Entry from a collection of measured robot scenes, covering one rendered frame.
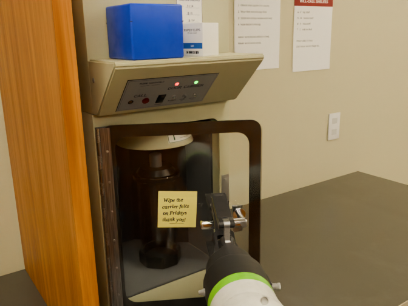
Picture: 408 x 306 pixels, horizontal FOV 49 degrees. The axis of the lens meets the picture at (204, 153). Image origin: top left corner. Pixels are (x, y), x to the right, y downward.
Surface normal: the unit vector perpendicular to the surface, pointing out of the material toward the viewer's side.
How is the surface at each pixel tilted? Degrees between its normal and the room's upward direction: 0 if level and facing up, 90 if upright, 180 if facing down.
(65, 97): 90
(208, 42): 90
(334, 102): 90
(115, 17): 90
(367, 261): 0
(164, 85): 135
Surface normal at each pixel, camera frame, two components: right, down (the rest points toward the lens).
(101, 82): -0.82, 0.16
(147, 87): 0.42, 0.83
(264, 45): 0.57, 0.20
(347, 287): -0.02, -0.97
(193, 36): -0.61, 0.22
